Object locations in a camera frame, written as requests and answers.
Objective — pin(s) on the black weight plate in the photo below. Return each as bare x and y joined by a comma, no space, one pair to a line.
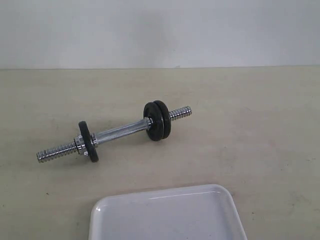
88,141
166,118
153,112

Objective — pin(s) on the chrome threaded dumbbell bar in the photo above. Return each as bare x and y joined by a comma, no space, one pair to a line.
109,135

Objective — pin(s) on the chrome collar nut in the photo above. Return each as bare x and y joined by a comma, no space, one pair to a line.
80,145

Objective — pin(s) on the white plastic tray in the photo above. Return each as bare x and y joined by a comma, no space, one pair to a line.
200,212

